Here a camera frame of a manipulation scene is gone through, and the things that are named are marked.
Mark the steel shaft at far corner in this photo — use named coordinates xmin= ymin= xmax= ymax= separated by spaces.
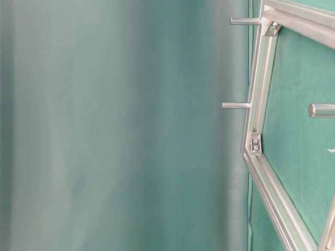
xmin=230 ymin=17 xmax=262 ymax=26

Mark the steel shaft mid far rail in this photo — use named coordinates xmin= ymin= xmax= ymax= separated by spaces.
xmin=222 ymin=102 xmax=251 ymax=109

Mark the square aluminium extrusion frame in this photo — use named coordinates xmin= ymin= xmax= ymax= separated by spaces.
xmin=240 ymin=0 xmax=335 ymax=251

